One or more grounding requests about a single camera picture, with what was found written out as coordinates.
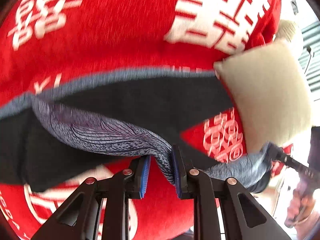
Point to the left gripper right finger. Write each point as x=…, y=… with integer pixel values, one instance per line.
x=223, y=209

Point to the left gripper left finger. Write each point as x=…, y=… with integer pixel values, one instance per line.
x=78, y=217

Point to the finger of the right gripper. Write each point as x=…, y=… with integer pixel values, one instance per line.
x=277, y=154

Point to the black pants with blue trim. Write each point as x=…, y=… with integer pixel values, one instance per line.
x=112, y=124

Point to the operator right hand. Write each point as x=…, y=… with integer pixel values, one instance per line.
x=301, y=205

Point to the beige pillow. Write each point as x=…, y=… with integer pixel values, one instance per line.
x=270, y=89

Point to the red bedspread with white characters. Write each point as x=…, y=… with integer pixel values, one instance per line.
x=137, y=61

